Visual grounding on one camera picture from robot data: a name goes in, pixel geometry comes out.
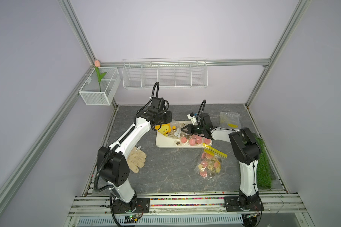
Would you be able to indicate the poured wrapped cookie pile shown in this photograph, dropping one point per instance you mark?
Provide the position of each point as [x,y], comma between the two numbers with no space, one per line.
[192,141]

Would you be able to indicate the white wire wall basket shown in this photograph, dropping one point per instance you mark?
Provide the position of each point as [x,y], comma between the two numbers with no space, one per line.
[172,73]

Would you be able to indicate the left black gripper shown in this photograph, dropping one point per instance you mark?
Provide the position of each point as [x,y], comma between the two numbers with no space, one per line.
[169,119]

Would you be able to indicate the green artificial grass mat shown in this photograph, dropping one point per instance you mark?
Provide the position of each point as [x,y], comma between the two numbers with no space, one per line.
[264,176]

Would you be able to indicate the cookie ziploc bag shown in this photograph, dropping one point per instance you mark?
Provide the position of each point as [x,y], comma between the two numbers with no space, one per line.
[230,120]
[172,130]
[209,164]

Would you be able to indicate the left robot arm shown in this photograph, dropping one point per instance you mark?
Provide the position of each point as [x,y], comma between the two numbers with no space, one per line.
[112,166]

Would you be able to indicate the beige work glove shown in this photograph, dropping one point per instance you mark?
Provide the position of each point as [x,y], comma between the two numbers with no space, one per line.
[136,160]

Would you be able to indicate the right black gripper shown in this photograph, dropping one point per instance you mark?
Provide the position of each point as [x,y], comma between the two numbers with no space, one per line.
[189,128]

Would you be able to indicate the white rectangular tray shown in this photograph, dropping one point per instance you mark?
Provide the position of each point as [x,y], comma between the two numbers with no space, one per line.
[166,142]

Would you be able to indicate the pink artificial tulip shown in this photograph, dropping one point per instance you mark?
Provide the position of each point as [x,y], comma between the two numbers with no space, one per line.
[100,75]

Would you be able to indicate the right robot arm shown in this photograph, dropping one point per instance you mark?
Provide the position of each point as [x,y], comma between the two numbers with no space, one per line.
[247,151]

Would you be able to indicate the white mesh wall box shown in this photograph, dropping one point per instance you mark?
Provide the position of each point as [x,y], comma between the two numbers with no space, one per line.
[90,92]

